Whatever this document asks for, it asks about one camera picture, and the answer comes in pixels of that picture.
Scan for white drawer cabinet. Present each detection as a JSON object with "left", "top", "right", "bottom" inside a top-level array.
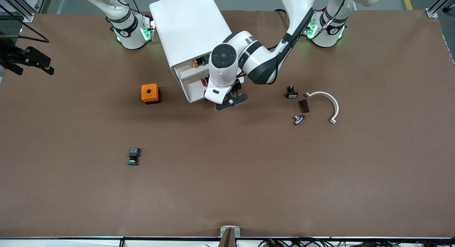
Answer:
[{"left": 149, "top": 0, "right": 234, "bottom": 100}]

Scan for green push button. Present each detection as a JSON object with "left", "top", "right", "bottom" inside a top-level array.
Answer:
[{"left": 128, "top": 147, "right": 141, "bottom": 166}]

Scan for yellow push button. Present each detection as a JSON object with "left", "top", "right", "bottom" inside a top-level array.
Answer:
[{"left": 192, "top": 55, "right": 211, "bottom": 67}]

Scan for white curved bracket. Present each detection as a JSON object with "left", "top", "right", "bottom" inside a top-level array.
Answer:
[{"left": 305, "top": 91, "right": 340, "bottom": 125}]

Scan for white plastic drawer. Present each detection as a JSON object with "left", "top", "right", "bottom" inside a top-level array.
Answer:
[
  {"left": 176, "top": 66, "right": 214, "bottom": 104},
  {"left": 172, "top": 55, "right": 214, "bottom": 70}
]

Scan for white table edge rail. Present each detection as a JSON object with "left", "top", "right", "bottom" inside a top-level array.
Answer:
[{"left": 0, "top": 237, "right": 455, "bottom": 247}]

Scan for aluminium frame post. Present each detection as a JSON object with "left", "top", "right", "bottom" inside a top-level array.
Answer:
[
  {"left": 425, "top": 0, "right": 455, "bottom": 19},
  {"left": 0, "top": 0, "right": 48, "bottom": 23}
]

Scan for brown post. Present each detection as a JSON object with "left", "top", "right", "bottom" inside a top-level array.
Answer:
[{"left": 218, "top": 229, "right": 237, "bottom": 247}]

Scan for orange box with hole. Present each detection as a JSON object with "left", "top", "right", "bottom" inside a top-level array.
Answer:
[{"left": 141, "top": 84, "right": 161, "bottom": 104}]

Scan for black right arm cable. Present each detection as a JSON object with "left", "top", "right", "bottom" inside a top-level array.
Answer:
[{"left": 0, "top": 4, "right": 49, "bottom": 44}]

